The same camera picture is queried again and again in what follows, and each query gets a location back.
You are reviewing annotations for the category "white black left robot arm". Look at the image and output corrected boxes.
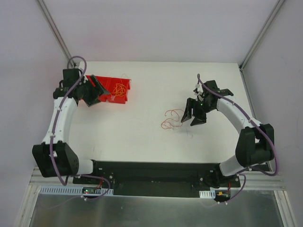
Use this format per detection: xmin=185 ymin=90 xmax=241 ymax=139
xmin=32 ymin=69 xmax=109 ymax=184

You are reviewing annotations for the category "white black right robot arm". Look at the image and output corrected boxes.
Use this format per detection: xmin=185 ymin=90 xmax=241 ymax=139
xmin=181 ymin=79 xmax=279 ymax=187

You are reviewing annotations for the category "red plastic bin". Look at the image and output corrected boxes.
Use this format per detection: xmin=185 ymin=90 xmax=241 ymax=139
xmin=96 ymin=76 xmax=131 ymax=104

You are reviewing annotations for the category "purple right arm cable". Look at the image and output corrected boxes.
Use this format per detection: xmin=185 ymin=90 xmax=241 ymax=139
xmin=196 ymin=73 xmax=281 ymax=177

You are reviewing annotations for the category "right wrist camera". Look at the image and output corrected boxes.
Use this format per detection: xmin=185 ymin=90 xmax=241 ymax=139
xmin=193 ymin=84 xmax=204 ymax=101

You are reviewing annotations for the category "white slotted cable duct right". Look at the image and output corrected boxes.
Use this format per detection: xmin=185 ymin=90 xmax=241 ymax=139
xmin=199 ymin=190 xmax=216 ymax=199

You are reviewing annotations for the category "white slotted cable duct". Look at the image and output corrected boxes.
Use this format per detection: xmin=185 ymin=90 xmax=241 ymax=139
xmin=199 ymin=190 xmax=216 ymax=199
xmin=40 ymin=186 xmax=114 ymax=196

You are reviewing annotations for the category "aluminium front rail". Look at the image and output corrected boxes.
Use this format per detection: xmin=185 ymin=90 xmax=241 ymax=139
xmin=244 ymin=172 xmax=286 ymax=191

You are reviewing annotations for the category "aluminium frame post left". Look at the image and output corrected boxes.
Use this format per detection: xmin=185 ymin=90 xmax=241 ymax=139
xmin=35 ymin=0 xmax=72 ymax=60

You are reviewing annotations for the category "aluminium frame post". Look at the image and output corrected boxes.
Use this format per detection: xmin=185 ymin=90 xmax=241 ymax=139
xmin=35 ymin=0 xmax=72 ymax=60
xmin=239 ymin=0 xmax=286 ymax=72

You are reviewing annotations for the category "white slotted cable duct left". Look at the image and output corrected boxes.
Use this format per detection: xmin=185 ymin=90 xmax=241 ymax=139
xmin=40 ymin=186 xmax=114 ymax=196

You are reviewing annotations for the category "aluminium frame post right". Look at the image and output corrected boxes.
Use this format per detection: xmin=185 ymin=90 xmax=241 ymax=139
xmin=239 ymin=0 xmax=286 ymax=72

